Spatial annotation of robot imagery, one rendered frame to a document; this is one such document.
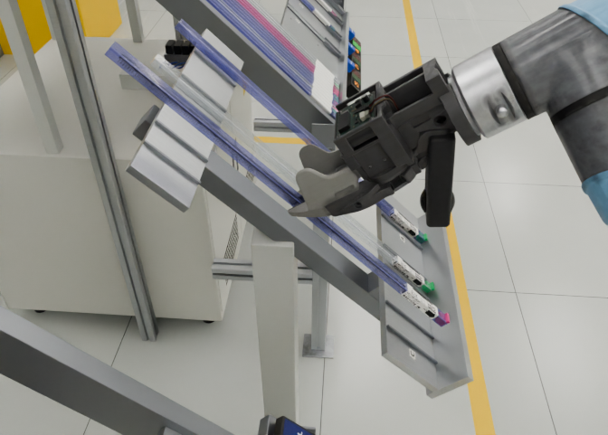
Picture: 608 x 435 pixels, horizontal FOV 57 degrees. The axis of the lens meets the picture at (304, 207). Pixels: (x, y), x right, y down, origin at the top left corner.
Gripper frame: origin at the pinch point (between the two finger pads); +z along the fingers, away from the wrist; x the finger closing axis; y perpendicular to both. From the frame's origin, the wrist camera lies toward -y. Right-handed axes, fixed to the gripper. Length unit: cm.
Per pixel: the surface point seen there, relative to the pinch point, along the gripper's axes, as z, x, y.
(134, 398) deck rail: 15.3, 20.5, 2.4
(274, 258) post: 13.0, -8.1, -10.4
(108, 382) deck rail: 15.9, 20.4, 5.2
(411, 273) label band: -0.8, -10.4, -24.7
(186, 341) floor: 87, -53, -56
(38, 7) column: 172, -244, 38
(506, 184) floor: -3, -139, -119
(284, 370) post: 27.4, -8.2, -32.4
